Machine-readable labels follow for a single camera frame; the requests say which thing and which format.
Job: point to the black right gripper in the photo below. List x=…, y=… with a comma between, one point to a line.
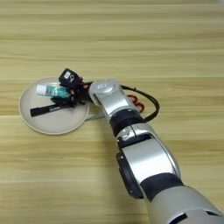
x=83, y=93

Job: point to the white green glue stick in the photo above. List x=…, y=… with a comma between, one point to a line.
x=49, y=90

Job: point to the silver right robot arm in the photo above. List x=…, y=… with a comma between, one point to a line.
x=151, y=163

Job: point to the black marker pen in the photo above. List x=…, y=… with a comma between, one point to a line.
x=43, y=110

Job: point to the round beige plate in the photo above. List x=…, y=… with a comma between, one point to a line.
x=55, y=124

